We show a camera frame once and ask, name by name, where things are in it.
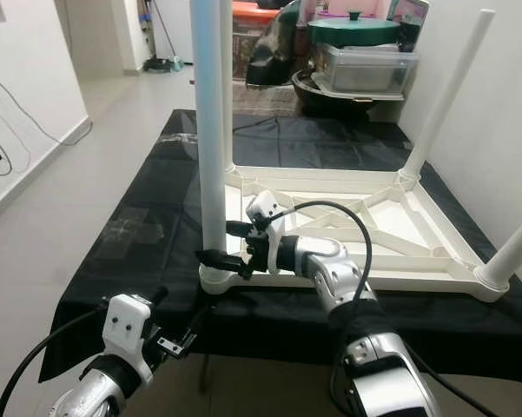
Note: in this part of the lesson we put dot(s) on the white plastic table top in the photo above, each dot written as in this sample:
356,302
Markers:
408,243

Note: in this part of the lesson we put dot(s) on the mop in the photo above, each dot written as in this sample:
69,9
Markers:
169,62

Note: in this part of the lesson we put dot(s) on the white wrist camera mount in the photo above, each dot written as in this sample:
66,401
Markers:
126,326
265,208

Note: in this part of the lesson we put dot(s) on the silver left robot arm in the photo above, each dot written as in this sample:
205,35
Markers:
95,395

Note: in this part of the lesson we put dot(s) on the green pot lid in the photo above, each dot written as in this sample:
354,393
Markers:
352,30

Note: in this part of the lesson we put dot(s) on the black round basin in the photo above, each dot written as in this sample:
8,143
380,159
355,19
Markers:
321,97

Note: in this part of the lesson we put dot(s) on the black tablecloth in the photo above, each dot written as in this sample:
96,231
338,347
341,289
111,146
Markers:
122,261

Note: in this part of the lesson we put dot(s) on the black bag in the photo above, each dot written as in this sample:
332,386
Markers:
274,48

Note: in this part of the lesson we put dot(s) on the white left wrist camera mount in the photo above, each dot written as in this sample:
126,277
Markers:
126,326

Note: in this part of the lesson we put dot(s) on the white cabinet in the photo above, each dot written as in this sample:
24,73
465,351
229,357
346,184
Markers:
174,26

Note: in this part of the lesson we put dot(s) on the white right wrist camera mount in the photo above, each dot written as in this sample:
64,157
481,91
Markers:
265,208

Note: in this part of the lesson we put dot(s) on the clear plastic storage container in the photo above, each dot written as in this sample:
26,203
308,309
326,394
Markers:
365,71

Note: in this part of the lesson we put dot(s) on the pink cardboard box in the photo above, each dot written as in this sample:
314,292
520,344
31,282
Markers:
347,7

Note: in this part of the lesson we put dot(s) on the clear tape patch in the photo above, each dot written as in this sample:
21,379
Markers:
135,230

